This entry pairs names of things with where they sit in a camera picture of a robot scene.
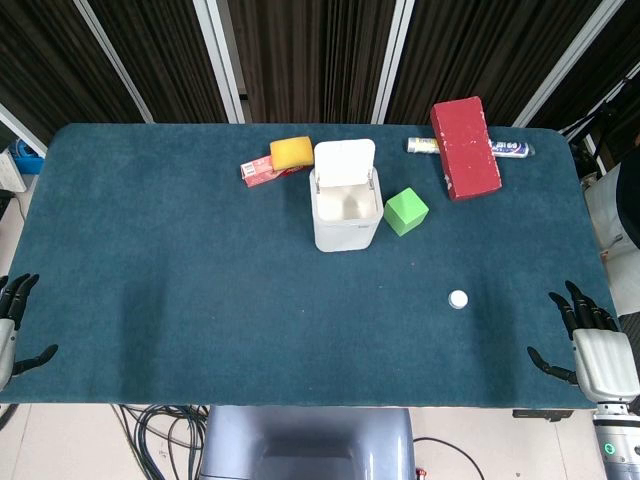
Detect white chair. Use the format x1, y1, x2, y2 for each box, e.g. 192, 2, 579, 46
583, 160, 640, 317

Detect black floor cables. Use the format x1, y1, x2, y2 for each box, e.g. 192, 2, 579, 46
112, 403, 209, 480

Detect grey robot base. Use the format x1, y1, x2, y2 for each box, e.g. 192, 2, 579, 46
198, 405, 417, 480

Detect white open-lid bin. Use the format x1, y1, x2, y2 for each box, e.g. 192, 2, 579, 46
308, 138, 385, 253

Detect red brick block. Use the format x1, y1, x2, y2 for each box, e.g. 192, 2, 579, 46
430, 95, 503, 202

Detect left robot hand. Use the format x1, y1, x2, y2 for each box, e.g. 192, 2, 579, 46
0, 272, 59, 392

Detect white toothpaste tube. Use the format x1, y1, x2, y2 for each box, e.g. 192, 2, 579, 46
406, 137, 537, 160

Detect blue object on shelf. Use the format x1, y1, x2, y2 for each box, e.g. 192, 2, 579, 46
10, 139, 47, 174

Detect red toothpaste box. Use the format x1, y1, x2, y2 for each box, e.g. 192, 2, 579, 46
240, 153, 306, 189

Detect teal table cloth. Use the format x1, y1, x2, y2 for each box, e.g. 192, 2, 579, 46
0, 123, 621, 407

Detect green foam cube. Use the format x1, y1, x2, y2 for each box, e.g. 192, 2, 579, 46
383, 187, 431, 238

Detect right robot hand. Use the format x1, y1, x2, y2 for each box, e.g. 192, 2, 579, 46
526, 280, 640, 404

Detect yellow sponge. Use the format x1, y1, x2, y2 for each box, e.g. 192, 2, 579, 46
269, 135, 314, 170

